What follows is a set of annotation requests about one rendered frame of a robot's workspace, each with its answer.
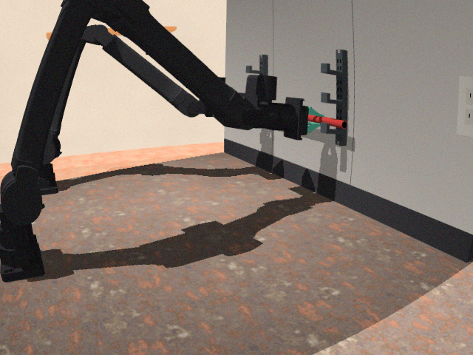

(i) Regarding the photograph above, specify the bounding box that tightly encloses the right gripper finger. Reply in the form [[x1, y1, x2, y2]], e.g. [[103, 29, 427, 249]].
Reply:
[[309, 106, 324, 117], [307, 123, 321, 133]]

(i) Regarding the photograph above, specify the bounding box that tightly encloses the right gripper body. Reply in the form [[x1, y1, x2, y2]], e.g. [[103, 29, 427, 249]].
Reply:
[[274, 97, 309, 140]]

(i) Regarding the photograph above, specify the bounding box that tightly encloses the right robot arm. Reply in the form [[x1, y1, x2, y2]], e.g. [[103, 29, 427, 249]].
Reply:
[[0, 0, 292, 282]]

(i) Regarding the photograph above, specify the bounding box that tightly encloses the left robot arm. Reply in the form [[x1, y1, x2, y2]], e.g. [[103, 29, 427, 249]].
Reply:
[[37, 24, 213, 195]]

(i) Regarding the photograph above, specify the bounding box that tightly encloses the red metal bar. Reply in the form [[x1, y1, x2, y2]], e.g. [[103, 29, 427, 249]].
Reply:
[[308, 115, 347, 129]]

